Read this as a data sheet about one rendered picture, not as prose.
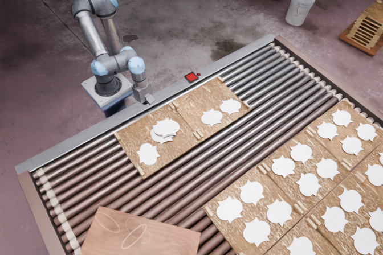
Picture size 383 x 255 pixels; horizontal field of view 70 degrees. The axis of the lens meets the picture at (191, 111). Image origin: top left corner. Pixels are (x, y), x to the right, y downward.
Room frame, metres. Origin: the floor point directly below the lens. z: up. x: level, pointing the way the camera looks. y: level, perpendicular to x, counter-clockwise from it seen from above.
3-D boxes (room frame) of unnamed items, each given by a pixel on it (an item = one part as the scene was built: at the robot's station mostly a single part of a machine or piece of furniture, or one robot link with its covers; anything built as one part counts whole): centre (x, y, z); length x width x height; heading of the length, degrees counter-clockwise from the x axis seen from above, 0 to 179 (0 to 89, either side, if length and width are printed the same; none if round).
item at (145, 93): (0.92, 0.26, 1.22); 0.12 x 0.09 x 0.16; 51
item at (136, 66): (0.94, 0.29, 1.38); 0.09 x 0.08 x 0.11; 33
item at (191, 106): (1.08, -0.12, 0.93); 0.41 x 0.35 x 0.02; 131
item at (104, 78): (1.20, 0.60, 1.06); 0.13 x 0.12 x 0.14; 123
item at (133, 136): (0.81, 0.19, 0.93); 0.41 x 0.35 x 0.02; 132
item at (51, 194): (1.04, 0.00, 0.90); 1.95 x 0.05 x 0.05; 132
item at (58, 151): (1.21, 0.15, 0.89); 2.08 x 0.08 x 0.06; 132
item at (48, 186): (1.08, 0.04, 0.90); 1.95 x 0.05 x 0.05; 132
